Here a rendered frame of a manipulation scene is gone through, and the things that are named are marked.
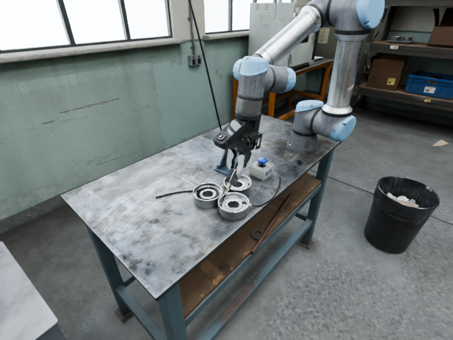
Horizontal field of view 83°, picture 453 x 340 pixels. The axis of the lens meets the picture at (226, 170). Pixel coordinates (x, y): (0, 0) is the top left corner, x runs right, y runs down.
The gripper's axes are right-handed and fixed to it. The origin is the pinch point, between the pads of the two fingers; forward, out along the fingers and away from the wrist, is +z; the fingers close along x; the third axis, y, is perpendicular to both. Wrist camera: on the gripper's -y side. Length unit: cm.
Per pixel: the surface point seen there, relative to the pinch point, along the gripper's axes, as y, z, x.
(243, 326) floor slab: 17, 91, -8
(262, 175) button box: 19.6, 7.2, 0.6
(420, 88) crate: 353, -15, -5
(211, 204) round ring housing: -6.0, 11.3, 3.2
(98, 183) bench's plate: -25, 17, 47
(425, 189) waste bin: 135, 31, -51
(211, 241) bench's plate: -15.7, 15.0, -7.1
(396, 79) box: 350, -20, 25
